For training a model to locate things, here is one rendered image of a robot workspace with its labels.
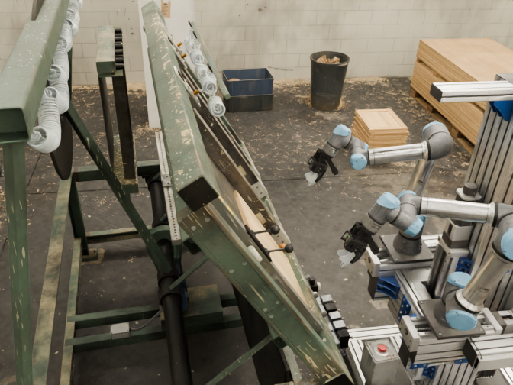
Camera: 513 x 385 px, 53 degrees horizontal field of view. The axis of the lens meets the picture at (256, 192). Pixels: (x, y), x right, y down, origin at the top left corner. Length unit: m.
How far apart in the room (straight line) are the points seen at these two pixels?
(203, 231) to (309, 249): 2.77
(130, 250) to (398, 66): 5.28
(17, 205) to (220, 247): 0.62
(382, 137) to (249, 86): 1.89
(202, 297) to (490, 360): 1.81
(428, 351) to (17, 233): 1.79
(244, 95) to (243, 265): 4.95
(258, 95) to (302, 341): 4.83
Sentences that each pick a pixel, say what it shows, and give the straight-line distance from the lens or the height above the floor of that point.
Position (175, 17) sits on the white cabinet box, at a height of 1.28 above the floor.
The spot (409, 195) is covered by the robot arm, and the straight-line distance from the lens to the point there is 2.14.
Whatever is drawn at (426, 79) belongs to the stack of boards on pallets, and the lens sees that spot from 7.21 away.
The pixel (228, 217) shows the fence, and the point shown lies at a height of 1.61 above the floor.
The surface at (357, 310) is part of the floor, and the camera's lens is 3.89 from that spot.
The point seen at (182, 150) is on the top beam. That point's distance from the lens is 1.68.
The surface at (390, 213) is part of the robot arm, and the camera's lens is 1.99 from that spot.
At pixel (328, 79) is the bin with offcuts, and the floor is 0.43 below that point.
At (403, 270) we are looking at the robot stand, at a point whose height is 0.95.
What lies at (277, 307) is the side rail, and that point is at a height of 1.35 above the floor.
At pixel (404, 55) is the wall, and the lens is 8.20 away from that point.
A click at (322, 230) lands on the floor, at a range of 4.57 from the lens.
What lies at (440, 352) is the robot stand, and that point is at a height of 0.88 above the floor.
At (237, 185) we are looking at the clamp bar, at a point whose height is 1.34.
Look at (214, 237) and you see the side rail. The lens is 1.65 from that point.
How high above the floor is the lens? 2.73
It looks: 33 degrees down
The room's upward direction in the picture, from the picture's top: 2 degrees clockwise
